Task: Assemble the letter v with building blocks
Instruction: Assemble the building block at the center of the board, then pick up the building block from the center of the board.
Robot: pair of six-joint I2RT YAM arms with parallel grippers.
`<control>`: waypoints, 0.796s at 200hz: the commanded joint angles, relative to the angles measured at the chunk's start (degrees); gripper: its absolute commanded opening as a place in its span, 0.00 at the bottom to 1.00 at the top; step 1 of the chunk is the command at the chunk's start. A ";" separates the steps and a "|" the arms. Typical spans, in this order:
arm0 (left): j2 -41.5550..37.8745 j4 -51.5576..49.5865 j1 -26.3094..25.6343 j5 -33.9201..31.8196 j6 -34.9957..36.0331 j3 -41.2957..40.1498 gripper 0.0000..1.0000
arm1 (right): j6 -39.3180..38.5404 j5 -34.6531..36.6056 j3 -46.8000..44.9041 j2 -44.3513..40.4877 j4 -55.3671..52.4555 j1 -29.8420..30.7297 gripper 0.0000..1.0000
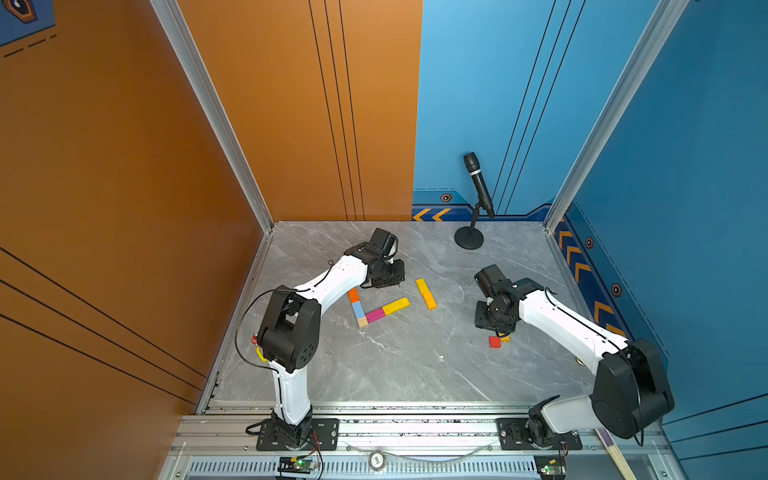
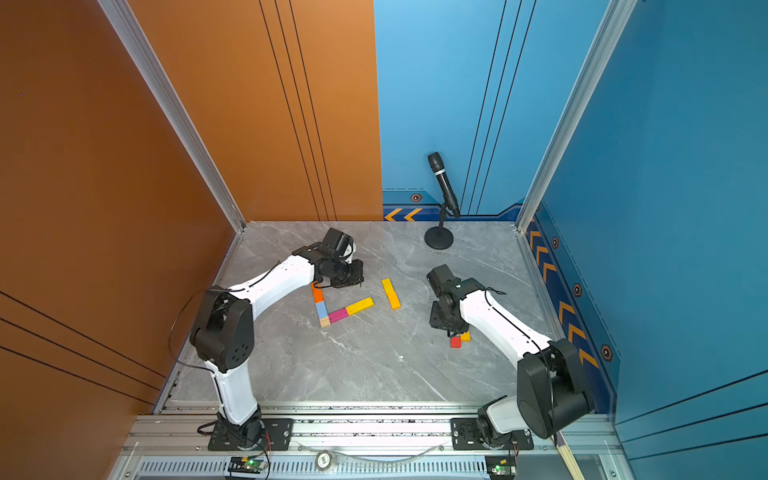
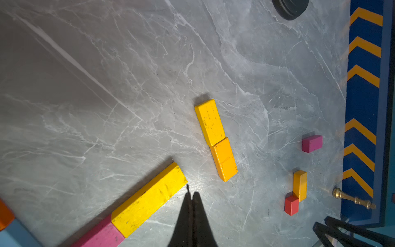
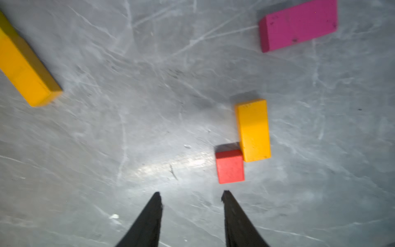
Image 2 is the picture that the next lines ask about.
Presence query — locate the green circuit board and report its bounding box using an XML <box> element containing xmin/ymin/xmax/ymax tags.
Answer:
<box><xmin>484</xmin><ymin>456</ymin><xmax>517</xmax><ymax>480</ymax></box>
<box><xmin>227</xmin><ymin>456</ymin><xmax>271</xmax><ymax>479</ymax></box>

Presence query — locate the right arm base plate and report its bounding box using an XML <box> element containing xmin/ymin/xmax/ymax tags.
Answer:
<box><xmin>450</xmin><ymin>417</ymin><xmax>534</xmax><ymax>451</ymax></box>

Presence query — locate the aluminium front rail frame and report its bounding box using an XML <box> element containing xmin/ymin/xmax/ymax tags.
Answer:
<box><xmin>111</xmin><ymin>401</ymin><xmax>633</xmax><ymax>479</ymax></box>

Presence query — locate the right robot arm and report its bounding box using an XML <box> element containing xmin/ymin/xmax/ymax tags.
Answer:
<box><xmin>428</xmin><ymin>269</ymin><xmax>594</xmax><ymax>449</ymax></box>

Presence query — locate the light blue block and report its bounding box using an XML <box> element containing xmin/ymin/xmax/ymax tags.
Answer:
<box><xmin>315</xmin><ymin>302</ymin><xmax>328</xmax><ymax>320</ymax></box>

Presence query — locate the folded fan stick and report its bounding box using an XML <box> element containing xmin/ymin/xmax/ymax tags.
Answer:
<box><xmin>553</xmin><ymin>432</ymin><xmax>585</xmax><ymax>480</ymax></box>

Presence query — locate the orange long block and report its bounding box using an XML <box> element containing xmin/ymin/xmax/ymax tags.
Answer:
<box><xmin>311</xmin><ymin>284</ymin><xmax>325</xmax><ymax>304</ymax></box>

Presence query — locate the black microphone on stand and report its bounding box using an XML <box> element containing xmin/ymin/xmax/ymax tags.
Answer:
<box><xmin>424</xmin><ymin>152</ymin><xmax>461</xmax><ymax>250</ymax></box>

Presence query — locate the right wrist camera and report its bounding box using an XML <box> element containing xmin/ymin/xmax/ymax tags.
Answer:
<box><xmin>427</xmin><ymin>264</ymin><xmax>461</xmax><ymax>297</ymax></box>

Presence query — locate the magenta block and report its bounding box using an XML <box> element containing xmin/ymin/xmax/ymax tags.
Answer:
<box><xmin>329</xmin><ymin>308</ymin><xmax>349</xmax><ymax>324</ymax></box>

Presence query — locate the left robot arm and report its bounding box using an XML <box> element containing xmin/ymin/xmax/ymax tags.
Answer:
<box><xmin>190</xmin><ymin>238</ymin><xmax>364</xmax><ymax>450</ymax></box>

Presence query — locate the long yellow block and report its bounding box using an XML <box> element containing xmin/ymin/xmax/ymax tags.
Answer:
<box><xmin>346</xmin><ymin>297</ymin><xmax>374</xmax><ymax>316</ymax></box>

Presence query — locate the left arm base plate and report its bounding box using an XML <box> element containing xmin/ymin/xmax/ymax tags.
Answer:
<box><xmin>207</xmin><ymin>418</ymin><xmax>294</xmax><ymax>452</ymax></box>

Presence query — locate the right green circuit board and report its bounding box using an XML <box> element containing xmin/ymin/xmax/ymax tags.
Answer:
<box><xmin>484</xmin><ymin>456</ymin><xmax>517</xmax><ymax>480</ymax></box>

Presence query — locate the small yellow block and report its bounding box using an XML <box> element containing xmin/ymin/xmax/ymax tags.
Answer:
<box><xmin>382</xmin><ymin>278</ymin><xmax>401</xmax><ymax>310</ymax></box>

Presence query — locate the left green circuit board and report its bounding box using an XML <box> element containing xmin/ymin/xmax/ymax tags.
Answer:
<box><xmin>227</xmin><ymin>456</ymin><xmax>271</xmax><ymax>479</ymax></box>

